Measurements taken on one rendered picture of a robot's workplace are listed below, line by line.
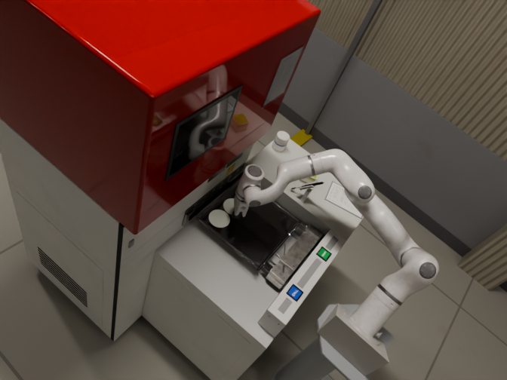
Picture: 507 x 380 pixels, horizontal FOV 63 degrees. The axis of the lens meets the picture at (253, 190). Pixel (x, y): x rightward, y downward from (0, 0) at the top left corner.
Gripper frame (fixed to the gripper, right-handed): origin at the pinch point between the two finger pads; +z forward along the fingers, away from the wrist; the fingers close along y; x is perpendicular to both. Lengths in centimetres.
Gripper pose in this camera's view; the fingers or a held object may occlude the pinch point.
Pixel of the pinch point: (235, 215)
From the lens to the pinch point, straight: 191.3
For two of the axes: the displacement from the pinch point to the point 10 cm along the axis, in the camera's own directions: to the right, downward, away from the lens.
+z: -2.8, 6.1, 7.4
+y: -0.8, -7.9, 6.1
